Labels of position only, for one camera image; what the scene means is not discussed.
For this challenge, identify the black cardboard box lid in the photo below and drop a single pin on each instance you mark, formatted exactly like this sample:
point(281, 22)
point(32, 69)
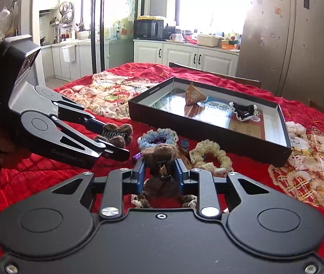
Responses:
point(279, 154)

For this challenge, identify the purple lighter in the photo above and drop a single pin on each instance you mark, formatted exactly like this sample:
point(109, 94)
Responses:
point(137, 156)

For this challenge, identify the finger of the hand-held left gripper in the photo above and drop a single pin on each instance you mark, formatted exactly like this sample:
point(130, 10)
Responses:
point(94, 122)
point(116, 152)

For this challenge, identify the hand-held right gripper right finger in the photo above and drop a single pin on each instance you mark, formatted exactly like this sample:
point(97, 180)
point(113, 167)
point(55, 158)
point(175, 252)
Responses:
point(181, 175)

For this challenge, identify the brown crochet hair clip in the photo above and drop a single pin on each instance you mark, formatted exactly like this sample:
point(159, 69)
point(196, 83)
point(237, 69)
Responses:
point(162, 152)
point(116, 142)

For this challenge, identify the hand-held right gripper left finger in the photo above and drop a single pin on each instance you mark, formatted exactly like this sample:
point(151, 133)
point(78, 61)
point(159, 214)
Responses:
point(139, 175)

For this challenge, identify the dark wooden chair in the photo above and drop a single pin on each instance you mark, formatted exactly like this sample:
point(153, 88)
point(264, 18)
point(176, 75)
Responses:
point(236, 78)

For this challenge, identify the metal bowls rack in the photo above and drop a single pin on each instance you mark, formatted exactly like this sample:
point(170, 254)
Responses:
point(66, 12)

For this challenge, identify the brown triangular paper sachet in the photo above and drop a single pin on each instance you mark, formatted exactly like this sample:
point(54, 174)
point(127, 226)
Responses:
point(194, 98)

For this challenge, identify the white hanging bin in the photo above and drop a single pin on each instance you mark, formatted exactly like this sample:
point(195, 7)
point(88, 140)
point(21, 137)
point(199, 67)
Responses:
point(68, 53)

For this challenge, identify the brown cream-trimmed crochet scrunchie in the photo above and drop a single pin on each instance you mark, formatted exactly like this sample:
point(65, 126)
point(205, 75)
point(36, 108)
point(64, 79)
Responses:
point(199, 151)

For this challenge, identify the person's left hand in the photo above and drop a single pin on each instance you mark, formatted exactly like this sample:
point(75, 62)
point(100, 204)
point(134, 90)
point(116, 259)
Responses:
point(13, 157)

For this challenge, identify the red printed quilt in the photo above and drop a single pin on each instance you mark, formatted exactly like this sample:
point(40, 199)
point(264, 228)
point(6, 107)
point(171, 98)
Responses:
point(50, 171)

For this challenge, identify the white plastic bag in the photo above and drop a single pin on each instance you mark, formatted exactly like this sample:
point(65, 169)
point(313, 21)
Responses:
point(4, 22)

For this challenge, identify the black door frame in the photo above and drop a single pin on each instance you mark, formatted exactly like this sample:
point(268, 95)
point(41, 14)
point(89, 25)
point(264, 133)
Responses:
point(97, 25)

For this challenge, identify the white oval hair clip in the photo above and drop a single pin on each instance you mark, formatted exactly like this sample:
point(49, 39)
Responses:
point(220, 172)

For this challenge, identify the white counter cabinet row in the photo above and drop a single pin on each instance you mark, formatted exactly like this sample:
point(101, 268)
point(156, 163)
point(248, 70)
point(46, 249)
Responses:
point(56, 62)

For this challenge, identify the blue crochet scrunchie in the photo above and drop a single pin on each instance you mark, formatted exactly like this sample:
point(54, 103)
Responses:
point(150, 138)

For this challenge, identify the black microwave oven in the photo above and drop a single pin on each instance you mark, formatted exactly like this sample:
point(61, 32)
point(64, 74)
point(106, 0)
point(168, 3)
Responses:
point(147, 30)

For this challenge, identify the white plastic basin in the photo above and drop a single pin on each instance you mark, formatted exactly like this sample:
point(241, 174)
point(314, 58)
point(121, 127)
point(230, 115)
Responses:
point(207, 40)

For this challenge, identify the silver refrigerator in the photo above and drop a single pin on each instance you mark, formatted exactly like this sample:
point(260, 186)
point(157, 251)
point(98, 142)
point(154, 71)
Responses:
point(282, 34)

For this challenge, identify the white kitchen cabinet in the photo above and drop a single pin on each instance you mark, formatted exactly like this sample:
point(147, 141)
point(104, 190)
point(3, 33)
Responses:
point(179, 54)

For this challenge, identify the white mug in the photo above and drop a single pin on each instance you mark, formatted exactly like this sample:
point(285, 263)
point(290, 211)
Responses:
point(174, 37)

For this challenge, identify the black white-trimmed scrunchie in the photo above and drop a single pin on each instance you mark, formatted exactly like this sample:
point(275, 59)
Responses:
point(243, 109)

